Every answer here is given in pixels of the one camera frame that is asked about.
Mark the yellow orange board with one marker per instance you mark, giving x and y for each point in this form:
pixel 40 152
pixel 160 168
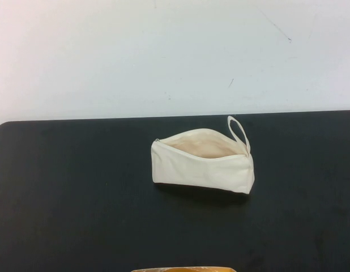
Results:
pixel 180 269

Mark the cream canvas pencil case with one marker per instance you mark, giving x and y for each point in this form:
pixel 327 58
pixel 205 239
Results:
pixel 192 173

